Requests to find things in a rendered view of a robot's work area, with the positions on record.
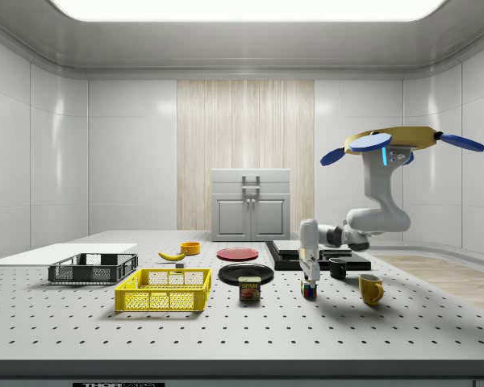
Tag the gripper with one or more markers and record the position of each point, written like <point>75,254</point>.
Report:
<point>310,269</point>

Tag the puzzle cube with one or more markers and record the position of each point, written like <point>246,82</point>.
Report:
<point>308,292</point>

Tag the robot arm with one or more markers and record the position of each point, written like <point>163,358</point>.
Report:
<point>381,189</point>

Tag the black mug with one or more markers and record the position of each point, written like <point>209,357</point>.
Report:
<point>337,269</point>

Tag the yellow mug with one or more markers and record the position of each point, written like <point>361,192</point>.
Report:
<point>369,290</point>

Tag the flat-sided can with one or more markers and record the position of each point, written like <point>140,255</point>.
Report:
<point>249,290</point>

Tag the red plate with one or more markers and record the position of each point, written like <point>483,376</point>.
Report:
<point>238,253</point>

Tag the black plate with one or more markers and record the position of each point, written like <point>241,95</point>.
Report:
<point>234,272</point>

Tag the white cabinet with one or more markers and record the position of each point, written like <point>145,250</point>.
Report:
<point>250,217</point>

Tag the yellow bowl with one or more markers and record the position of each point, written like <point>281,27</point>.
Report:
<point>190,249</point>

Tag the banana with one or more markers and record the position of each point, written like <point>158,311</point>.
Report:
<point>172,256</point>

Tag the yellow basket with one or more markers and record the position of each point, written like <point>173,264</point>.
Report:
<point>161,300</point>

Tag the dark grey basket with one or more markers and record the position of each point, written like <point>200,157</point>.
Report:
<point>88,274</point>

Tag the white board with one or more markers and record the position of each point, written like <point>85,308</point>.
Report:
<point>44,254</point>

